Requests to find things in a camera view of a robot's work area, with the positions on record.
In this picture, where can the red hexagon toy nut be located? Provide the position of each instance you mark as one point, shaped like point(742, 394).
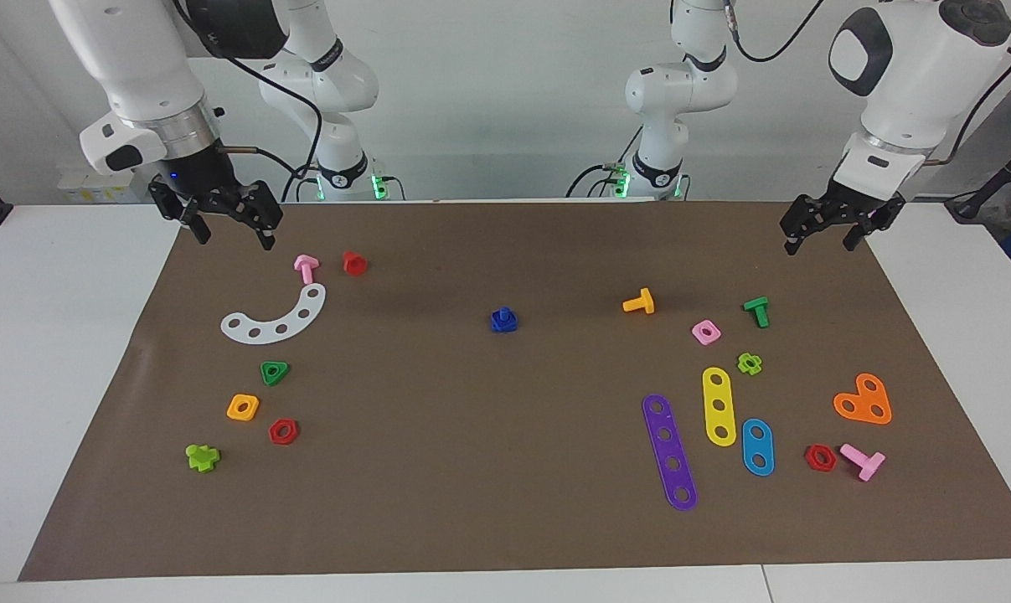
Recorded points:
point(291, 439)
point(830, 465)

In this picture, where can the purple four-hole strip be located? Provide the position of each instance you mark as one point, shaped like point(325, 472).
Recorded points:
point(668, 450)

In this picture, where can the lime cross toy screw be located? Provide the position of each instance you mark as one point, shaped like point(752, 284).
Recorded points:
point(202, 459)

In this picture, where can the orange square toy nut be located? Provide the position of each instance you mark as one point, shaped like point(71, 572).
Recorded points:
point(252, 414)

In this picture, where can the orange toy screw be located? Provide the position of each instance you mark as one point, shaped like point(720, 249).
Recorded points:
point(642, 303)

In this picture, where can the blue square toy nut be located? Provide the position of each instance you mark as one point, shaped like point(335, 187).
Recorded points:
point(513, 327)

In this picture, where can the white curved hole strip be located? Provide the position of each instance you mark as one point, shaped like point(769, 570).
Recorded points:
point(292, 322)

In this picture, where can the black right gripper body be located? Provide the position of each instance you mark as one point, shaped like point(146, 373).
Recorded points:
point(203, 176)

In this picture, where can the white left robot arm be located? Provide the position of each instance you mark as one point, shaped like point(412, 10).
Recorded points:
point(915, 75)

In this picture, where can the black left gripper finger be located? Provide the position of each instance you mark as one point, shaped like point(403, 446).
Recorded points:
point(795, 241)
point(855, 236)

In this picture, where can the orange heart hole plate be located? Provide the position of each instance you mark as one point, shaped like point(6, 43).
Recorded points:
point(865, 402)

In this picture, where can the yellow three-hole strip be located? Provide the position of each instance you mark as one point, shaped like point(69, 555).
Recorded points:
point(718, 394)

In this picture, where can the blue toy screw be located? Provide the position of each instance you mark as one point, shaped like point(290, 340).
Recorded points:
point(502, 316)

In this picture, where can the blue two-hole strip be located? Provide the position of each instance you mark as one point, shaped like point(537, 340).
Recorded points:
point(757, 447)

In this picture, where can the red toy screw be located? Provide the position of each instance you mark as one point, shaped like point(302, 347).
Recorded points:
point(354, 264)

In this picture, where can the green triangle toy nut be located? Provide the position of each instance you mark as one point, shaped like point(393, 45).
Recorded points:
point(265, 377)

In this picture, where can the green toy screw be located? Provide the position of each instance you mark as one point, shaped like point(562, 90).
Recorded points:
point(758, 311)

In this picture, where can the small pink toy screw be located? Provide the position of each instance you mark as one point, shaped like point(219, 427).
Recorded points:
point(306, 268)

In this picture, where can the brown table mat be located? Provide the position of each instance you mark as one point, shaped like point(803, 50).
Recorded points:
point(505, 461)

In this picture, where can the pink square toy nut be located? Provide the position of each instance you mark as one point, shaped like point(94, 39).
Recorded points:
point(713, 338)

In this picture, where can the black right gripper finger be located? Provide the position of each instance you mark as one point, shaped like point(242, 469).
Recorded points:
point(200, 226)
point(265, 234)

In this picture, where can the white box by wall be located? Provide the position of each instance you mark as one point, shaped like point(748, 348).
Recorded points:
point(86, 188)

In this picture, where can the large pink toy screw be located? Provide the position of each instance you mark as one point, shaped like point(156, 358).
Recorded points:
point(867, 463)

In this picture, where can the black stand pole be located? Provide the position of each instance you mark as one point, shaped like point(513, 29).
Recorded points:
point(1008, 172)

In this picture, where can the lime cross toy nut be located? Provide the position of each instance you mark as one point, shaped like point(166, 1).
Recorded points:
point(743, 363)

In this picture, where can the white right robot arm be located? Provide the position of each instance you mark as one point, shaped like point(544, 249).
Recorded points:
point(136, 59)

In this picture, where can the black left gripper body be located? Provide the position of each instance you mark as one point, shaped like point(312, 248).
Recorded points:
point(848, 205)

